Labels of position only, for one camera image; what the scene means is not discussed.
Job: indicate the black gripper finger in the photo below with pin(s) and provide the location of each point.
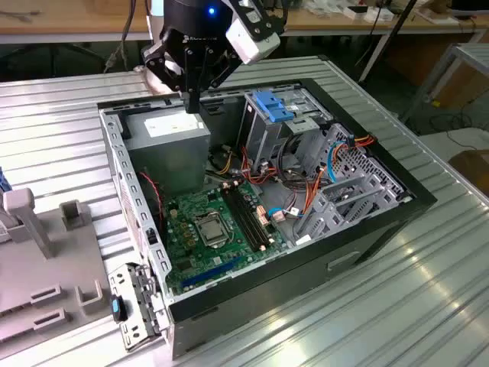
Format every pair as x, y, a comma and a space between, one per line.
156, 57
221, 65

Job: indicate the grey metal disk bay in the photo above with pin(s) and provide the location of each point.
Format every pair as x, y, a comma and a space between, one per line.
324, 225

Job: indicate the blue plastic drive latch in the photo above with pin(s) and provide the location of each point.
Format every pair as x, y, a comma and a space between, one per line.
273, 107

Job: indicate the grey optical drive cage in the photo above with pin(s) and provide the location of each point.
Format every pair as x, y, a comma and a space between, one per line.
267, 137

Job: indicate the long wooden desk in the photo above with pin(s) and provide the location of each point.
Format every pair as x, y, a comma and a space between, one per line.
76, 21

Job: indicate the grey power supply unit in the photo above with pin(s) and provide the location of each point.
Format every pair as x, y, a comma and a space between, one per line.
168, 160

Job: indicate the white box with black top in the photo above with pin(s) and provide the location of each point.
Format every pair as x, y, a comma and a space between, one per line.
355, 15

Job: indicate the black RAM slot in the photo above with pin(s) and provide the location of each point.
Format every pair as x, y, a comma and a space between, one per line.
240, 219
255, 212
245, 217
250, 215

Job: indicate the CPU socket with silver CPU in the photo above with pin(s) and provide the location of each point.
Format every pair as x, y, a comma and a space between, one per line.
211, 232

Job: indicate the plain white box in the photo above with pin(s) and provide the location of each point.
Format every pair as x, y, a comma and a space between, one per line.
382, 16

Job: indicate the green motherboard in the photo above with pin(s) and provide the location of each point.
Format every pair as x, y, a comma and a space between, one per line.
225, 254

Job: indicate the black slanted pole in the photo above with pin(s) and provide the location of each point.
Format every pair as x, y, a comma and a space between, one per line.
405, 17

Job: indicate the blue expansion slot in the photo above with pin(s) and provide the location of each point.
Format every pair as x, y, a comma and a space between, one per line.
210, 272

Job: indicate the black open PC case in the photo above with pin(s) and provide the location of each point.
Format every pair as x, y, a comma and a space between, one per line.
267, 298

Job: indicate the brown cardboard box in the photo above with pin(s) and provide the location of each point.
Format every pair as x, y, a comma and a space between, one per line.
458, 88
471, 168

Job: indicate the grey parts rack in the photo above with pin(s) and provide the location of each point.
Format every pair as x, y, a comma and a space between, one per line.
57, 275

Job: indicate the black monitor stand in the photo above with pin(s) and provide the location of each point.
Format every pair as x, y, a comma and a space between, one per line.
466, 9

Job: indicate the blue black retainer latch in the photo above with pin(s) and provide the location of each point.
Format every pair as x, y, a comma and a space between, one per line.
114, 307

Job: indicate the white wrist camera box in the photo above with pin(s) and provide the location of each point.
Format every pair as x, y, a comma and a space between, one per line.
248, 42

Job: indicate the silver slot bracket retainer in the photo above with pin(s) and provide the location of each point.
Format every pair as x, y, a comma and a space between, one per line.
130, 332

